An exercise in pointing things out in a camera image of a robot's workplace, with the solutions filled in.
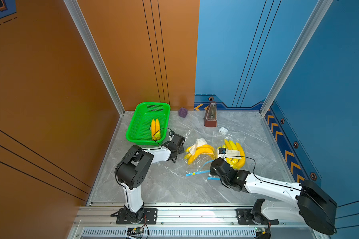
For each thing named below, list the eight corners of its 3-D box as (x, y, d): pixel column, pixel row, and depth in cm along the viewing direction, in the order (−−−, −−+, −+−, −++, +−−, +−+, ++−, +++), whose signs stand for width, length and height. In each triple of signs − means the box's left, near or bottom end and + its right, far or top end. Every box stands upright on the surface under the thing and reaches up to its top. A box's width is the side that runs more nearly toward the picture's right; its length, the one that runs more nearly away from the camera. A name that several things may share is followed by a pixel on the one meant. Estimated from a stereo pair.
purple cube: (177, 115, 119) (177, 112, 116) (181, 109, 123) (181, 106, 121) (184, 118, 117) (184, 115, 114) (188, 112, 121) (189, 109, 119)
